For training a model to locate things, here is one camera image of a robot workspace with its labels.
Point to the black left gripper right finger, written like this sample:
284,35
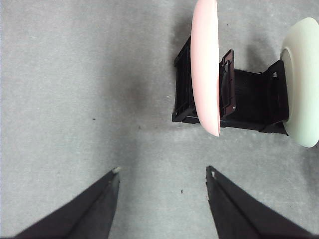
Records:
239,214

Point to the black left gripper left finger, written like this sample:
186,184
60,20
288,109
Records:
87,211

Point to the green round plate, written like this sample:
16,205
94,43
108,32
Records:
304,87

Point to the pink round plate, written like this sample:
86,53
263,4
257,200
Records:
204,74

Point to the black plastic dish rack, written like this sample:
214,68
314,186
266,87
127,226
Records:
251,99

